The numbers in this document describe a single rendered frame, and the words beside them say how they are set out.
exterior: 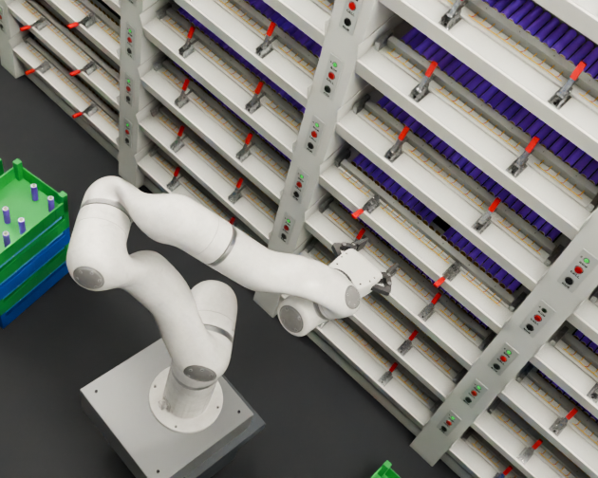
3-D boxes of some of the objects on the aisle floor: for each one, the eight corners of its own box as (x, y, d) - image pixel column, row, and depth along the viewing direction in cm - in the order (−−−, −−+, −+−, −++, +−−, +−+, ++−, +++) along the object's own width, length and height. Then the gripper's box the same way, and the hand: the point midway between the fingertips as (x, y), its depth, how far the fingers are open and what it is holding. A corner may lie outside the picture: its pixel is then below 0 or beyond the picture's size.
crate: (3, 329, 251) (0, 316, 244) (-44, 292, 255) (-47, 279, 248) (72, 268, 268) (71, 255, 261) (28, 235, 272) (26, 221, 265)
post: (432, 467, 251) (869, -16, 106) (409, 445, 253) (805, -54, 109) (468, 425, 261) (910, -65, 117) (445, 405, 264) (850, -98, 120)
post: (272, 318, 271) (457, -257, 127) (252, 300, 274) (413, -284, 129) (311, 285, 282) (524, -280, 137) (292, 267, 284) (481, -304, 140)
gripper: (372, 303, 167) (416, 268, 179) (312, 249, 172) (358, 219, 184) (359, 324, 172) (401, 289, 184) (301, 272, 177) (345, 241, 189)
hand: (378, 256), depth 183 cm, fingers open, 8 cm apart
